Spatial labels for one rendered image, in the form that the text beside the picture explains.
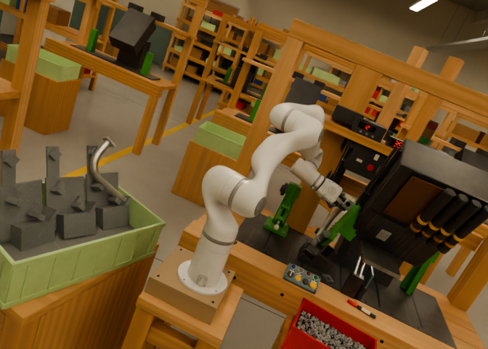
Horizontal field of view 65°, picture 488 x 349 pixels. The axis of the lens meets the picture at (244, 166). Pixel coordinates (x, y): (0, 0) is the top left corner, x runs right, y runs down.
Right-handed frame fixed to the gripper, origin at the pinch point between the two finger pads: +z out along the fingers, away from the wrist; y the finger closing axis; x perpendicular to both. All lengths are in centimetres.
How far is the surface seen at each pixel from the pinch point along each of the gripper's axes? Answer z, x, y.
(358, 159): -7.4, -3.3, 23.4
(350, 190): 4.2, 23.7, 23.4
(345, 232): 6.6, -3.5, -13.4
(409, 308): 55, 8, -17
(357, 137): -15.4, -10.3, 28.6
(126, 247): -62, -11, -82
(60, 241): -82, -12, -95
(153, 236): -58, -4, -71
